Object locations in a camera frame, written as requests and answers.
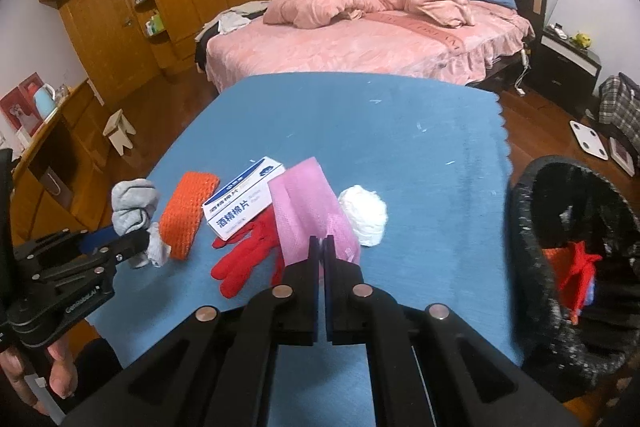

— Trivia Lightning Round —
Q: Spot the flat orange foam net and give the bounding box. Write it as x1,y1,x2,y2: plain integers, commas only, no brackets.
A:
159,171,221,262

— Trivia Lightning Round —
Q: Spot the black-lined trash bin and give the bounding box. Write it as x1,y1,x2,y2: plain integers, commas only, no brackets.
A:
505,156,640,405

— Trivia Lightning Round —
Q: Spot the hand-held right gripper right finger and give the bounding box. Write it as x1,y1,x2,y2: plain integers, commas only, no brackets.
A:
324,234,596,427

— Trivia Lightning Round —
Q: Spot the pile of clothes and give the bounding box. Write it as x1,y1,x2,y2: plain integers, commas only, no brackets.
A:
195,0,271,43

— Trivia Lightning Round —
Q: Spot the plaid bag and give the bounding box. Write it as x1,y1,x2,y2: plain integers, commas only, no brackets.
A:
597,73,640,143

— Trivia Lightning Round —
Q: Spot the white and brown scale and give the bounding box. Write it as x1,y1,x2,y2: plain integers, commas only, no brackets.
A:
609,134,638,175

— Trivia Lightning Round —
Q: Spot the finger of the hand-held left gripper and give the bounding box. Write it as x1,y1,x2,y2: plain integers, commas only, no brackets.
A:
12,228,121,265
32,229,151,303

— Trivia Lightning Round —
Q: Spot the red picture box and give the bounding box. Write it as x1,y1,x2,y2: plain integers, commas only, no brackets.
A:
0,72,46,140

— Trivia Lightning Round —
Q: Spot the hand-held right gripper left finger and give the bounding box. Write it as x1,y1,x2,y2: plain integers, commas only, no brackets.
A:
62,234,321,427

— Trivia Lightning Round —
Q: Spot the pink bed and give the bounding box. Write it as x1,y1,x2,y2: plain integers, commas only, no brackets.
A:
205,0,536,90

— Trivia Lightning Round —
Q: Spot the red knotted plastic bag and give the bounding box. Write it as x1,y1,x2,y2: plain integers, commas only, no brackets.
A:
562,241,603,325

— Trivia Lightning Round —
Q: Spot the wooden door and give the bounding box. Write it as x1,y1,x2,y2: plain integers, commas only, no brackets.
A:
60,0,161,108

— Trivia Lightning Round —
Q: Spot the small wooden stool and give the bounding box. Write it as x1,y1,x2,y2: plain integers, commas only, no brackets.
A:
102,108,137,155

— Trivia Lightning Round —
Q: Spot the blue tablecloth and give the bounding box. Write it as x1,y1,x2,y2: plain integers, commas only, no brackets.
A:
85,71,526,408

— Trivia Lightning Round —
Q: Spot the grey sock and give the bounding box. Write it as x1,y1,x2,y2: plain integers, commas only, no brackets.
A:
111,178,173,269

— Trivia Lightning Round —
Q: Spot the red glove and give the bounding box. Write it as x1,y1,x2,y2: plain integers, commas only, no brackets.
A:
211,207,281,300
271,252,290,288

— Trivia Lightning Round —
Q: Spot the white and blue box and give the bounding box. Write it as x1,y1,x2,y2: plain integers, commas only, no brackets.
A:
201,156,287,240

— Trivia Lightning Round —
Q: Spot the black nightstand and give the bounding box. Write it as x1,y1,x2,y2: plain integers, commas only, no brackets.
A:
531,27,602,118

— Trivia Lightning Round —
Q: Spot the wooden dresser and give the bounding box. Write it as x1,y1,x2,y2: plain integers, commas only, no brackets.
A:
0,77,126,258

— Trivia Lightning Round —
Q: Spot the white bathroom scale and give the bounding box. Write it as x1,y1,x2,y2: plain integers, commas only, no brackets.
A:
570,120,613,160

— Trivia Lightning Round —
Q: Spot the light blue kettle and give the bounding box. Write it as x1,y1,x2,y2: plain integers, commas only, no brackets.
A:
31,83,58,120

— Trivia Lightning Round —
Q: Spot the person's left hand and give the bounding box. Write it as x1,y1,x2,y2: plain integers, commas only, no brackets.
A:
0,338,76,409

